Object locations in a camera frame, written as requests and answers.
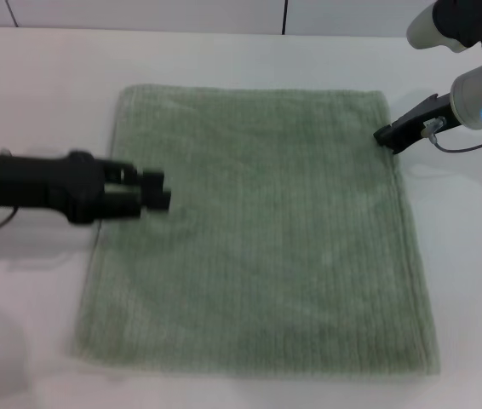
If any grey right wrist cable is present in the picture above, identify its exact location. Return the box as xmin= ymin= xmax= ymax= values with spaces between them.
xmin=422 ymin=115 xmax=482 ymax=152

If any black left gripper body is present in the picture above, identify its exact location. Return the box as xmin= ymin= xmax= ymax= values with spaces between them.
xmin=0 ymin=148 xmax=108 ymax=228

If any green ribbed towel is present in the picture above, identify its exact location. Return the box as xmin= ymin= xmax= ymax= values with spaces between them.
xmin=72 ymin=84 xmax=442 ymax=378

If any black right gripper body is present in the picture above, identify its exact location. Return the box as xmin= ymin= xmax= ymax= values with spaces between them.
xmin=388 ymin=92 xmax=464 ymax=153

